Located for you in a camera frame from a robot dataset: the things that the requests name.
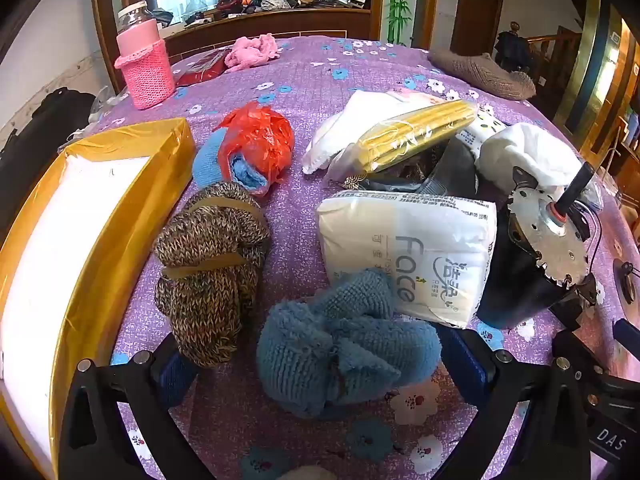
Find purple floral tablecloth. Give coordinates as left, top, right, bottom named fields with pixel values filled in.
left=87, top=35, right=640, bottom=480

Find orange plastic bag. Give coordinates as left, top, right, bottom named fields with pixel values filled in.
left=217, top=101, right=296, bottom=196

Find brown mottled knit socks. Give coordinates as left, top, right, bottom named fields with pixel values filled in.
left=152, top=181, right=273, bottom=368

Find clear plastic bag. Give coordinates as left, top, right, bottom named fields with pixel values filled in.
left=90, top=85, right=126, bottom=123

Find wooden shelf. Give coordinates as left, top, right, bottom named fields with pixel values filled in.
left=580, top=110, right=640, bottom=211

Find clutter on cabinet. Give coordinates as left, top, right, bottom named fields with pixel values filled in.
left=150, top=0, right=373, bottom=28

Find white dotted packet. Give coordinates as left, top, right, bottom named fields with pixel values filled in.
left=455, top=105, right=508, bottom=151

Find light blue knit sock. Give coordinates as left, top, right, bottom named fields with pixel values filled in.
left=191, top=127, right=271, bottom=198

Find red packet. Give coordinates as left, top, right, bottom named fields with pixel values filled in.
left=172, top=48, right=233, bottom=87

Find white fluffy item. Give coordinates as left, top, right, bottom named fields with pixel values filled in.
left=275, top=465, right=341, bottom=480

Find pink and white packet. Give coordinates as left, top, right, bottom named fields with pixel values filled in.
left=390, top=86, right=441, bottom=106

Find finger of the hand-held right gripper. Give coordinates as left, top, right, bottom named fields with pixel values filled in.
left=612, top=317, right=640, bottom=356

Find yellow box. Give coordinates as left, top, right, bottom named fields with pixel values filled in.
left=0, top=117, right=196, bottom=480

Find wooden door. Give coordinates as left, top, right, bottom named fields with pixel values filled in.
left=450, top=0, right=506, bottom=56

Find white soft packet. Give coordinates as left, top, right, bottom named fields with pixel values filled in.
left=301, top=89, right=436, bottom=176

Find bamboo wall sticker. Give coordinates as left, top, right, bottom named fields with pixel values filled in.
left=382, top=0, right=418, bottom=46

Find white tissue pack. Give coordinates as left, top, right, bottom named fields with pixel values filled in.
left=315, top=191, right=498, bottom=330

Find white plastic bag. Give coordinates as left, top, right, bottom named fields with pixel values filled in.
left=474, top=122, right=603, bottom=206

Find yellow striped packaged cloth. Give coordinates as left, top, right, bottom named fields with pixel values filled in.
left=322, top=99, right=481, bottom=186

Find brown knit slipper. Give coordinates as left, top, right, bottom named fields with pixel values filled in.
left=427, top=47, right=538, bottom=102

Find blue knit socks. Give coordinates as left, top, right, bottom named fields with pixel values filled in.
left=256, top=267, right=443, bottom=420

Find pink knit cloth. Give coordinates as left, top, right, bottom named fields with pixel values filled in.
left=223, top=33, right=282, bottom=72

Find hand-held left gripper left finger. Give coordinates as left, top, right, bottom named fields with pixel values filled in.
left=59, top=332, right=216, bottom=480

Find wooden cabinet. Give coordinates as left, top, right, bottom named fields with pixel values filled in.
left=160, top=7, right=373, bottom=61

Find wooden stair railing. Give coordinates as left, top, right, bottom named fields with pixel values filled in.
left=525, top=27, right=583, bottom=91

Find pink knitted jar holder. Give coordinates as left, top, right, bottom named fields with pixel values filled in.
left=114, top=0, right=177, bottom=111

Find black round object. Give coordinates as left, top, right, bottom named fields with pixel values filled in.
left=614, top=259, right=640, bottom=307

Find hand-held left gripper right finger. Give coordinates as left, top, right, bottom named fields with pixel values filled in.
left=432, top=325, right=608, bottom=480

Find dark jacket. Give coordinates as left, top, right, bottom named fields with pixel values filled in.
left=495, top=22, right=531, bottom=73

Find dark grey packet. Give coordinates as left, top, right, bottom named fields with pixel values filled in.
left=360, top=137, right=481, bottom=196

